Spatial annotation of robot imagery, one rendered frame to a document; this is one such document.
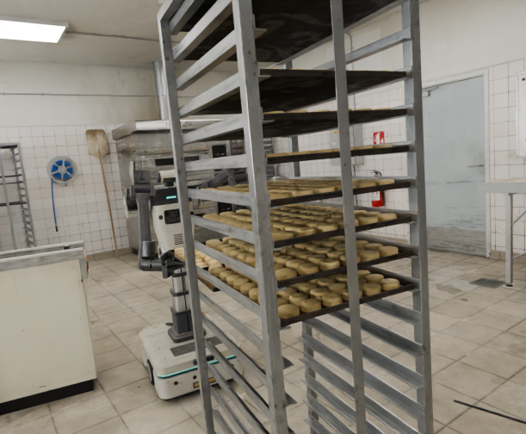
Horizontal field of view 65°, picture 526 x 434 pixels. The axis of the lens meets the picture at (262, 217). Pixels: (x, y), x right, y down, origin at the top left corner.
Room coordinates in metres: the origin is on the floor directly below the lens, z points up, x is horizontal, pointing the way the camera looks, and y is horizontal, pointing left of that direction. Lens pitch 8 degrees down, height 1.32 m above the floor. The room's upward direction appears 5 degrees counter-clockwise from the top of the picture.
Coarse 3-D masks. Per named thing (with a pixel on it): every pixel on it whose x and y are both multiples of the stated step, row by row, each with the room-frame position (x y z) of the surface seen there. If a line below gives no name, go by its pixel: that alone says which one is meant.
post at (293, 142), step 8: (288, 64) 1.60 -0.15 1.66; (296, 136) 1.61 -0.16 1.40; (288, 144) 1.62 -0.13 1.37; (296, 144) 1.61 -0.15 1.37; (296, 168) 1.60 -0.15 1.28; (296, 176) 1.60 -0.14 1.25; (304, 328) 1.61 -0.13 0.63; (312, 336) 1.61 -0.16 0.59; (304, 344) 1.62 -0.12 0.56; (312, 352) 1.61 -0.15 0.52; (312, 392) 1.60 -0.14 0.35; (312, 432) 1.61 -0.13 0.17
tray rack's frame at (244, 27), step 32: (416, 0) 1.05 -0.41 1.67; (416, 32) 1.05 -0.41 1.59; (256, 64) 0.86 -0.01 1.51; (416, 64) 1.05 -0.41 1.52; (256, 96) 0.86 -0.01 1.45; (416, 96) 1.05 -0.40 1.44; (256, 128) 0.86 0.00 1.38; (416, 128) 1.05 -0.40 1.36; (256, 160) 0.86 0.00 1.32; (416, 160) 1.05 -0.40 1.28; (256, 192) 0.85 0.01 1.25; (352, 192) 0.97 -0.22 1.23; (416, 192) 1.05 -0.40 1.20; (256, 224) 0.86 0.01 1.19; (352, 224) 0.97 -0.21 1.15; (416, 224) 1.05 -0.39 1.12; (256, 256) 0.87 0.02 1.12; (352, 256) 0.96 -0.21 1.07; (352, 288) 0.96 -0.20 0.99; (352, 320) 0.96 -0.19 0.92; (352, 352) 0.96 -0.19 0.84
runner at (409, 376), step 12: (312, 324) 1.53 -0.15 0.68; (324, 324) 1.47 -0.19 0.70; (336, 336) 1.40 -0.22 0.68; (348, 336) 1.34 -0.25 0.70; (348, 348) 1.30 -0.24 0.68; (372, 348) 1.23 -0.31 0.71; (372, 360) 1.21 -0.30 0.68; (384, 360) 1.18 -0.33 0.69; (396, 372) 1.12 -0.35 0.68; (408, 372) 1.09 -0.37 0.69; (408, 384) 1.06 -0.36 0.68; (420, 384) 1.05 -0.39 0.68
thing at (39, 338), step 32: (0, 288) 2.25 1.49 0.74; (32, 288) 2.31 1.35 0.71; (64, 288) 2.37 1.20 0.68; (0, 320) 2.24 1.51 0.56; (32, 320) 2.30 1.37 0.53; (64, 320) 2.36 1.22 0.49; (0, 352) 2.23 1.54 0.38; (32, 352) 2.29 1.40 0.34; (64, 352) 2.35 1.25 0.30; (0, 384) 2.22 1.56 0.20; (32, 384) 2.28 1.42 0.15; (64, 384) 2.34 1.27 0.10
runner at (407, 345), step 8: (336, 312) 1.39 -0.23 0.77; (344, 312) 1.35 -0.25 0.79; (344, 320) 1.32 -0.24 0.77; (368, 320) 1.24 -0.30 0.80; (368, 328) 1.24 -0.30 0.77; (376, 328) 1.21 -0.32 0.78; (384, 328) 1.17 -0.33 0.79; (376, 336) 1.18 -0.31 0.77; (384, 336) 1.17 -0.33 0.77; (392, 336) 1.15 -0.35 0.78; (400, 336) 1.11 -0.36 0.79; (392, 344) 1.11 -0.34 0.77; (400, 344) 1.11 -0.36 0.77; (408, 344) 1.09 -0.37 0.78; (416, 344) 1.06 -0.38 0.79; (408, 352) 1.06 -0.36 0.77; (416, 352) 1.06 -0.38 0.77
